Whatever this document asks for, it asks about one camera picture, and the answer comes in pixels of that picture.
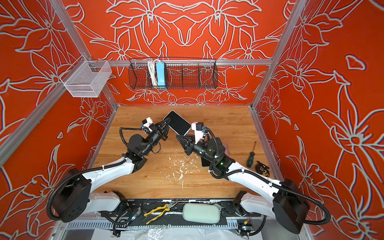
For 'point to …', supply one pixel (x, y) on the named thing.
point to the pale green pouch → (207, 213)
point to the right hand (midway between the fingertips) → (175, 137)
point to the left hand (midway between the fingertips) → (170, 118)
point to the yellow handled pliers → (166, 207)
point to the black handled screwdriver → (250, 158)
